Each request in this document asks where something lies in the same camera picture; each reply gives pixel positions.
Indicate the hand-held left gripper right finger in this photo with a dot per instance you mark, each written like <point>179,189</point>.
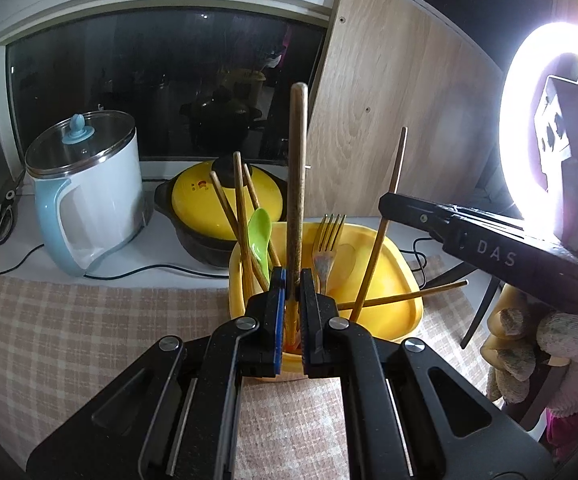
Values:
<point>311,335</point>

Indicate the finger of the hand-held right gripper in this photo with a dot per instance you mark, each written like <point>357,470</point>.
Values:
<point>411,215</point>

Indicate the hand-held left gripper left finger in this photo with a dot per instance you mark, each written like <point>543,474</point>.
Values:
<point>280,320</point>

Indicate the wooden chopstick red end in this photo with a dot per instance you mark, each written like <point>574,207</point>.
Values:
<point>419,292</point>
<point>241,195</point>
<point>250,182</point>
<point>399,160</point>

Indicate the clear plastic spoon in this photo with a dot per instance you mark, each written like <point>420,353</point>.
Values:
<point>347,260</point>

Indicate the yellow plastic bin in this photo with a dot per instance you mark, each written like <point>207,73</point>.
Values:
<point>394,310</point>

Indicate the metal fork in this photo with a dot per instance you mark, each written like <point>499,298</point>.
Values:
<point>328,240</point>

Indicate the green plastic spoon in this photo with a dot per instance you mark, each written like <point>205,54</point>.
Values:
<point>260,235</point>

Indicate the wooden chopsticks bundle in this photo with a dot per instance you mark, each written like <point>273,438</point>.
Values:
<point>229,215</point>

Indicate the person's right hand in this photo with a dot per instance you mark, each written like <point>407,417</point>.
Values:
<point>574,355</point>

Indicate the black tripod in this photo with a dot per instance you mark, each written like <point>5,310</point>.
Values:
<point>484,305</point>

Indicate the light oak wooden board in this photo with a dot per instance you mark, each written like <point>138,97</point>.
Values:
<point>384,85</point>

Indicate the black casserole yellow lid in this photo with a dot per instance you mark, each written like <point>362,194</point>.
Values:
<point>194,195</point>

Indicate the checked beige tablecloth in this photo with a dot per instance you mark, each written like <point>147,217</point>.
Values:
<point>69,330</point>

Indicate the white blue electric kettle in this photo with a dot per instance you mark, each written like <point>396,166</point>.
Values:
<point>94,195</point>

